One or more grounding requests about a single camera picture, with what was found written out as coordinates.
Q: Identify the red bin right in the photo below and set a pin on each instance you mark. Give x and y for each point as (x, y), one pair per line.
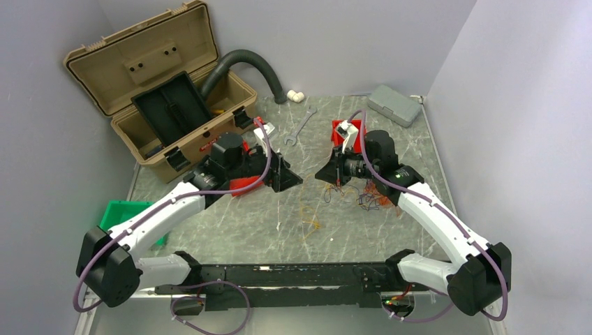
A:
(338, 140)

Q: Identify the grey plastic case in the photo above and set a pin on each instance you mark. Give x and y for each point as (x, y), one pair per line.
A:
(398, 108)

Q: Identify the black aluminium base frame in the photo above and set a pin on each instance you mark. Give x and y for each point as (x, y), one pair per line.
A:
(285, 285)

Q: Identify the red bin near toolbox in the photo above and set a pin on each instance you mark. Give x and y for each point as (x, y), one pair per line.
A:
(245, 184)

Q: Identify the green plastic bin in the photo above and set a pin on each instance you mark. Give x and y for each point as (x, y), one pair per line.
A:
(118, 211)

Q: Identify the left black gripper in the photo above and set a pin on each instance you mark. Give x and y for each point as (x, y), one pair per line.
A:
(279, 176)

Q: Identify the black toolbox tray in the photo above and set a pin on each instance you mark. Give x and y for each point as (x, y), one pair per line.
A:
(173, 109)

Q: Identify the tan open toolbox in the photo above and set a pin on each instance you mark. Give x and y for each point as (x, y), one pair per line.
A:
(147, 55)

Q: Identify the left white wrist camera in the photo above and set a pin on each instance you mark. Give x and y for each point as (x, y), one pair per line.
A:
(262, 130)

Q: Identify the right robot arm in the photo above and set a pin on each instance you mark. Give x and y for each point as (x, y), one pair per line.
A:
(439, 222)

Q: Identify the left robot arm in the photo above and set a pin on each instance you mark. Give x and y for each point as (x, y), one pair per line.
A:
(148, 226)

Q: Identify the steel open-end wrench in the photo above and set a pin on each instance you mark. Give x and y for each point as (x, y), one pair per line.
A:
(292, 138)

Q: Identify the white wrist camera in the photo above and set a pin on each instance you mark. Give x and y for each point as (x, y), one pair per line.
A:
(348, 133)
(262, 130)

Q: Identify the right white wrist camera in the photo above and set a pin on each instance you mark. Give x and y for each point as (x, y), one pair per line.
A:
(348, 133)

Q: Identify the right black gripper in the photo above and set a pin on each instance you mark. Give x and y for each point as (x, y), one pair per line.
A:
(334, 171)

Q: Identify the white pipe fitting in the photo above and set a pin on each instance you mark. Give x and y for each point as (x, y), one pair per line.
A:
(294, 96)

